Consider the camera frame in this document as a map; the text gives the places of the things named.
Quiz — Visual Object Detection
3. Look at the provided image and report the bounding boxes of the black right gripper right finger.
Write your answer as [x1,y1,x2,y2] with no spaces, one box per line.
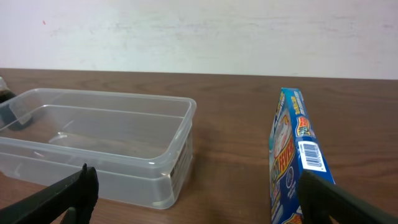
[297,170,397,224]

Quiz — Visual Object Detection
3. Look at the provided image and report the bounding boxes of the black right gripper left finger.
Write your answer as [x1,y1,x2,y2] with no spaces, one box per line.
[1,164,99,224]

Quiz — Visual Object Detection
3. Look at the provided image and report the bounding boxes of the blue KoolFever box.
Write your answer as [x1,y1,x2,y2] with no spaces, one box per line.
[269,88,335,223]

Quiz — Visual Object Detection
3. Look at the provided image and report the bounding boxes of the clear plastic container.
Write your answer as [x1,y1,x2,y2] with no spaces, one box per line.
[1,88,197,209]

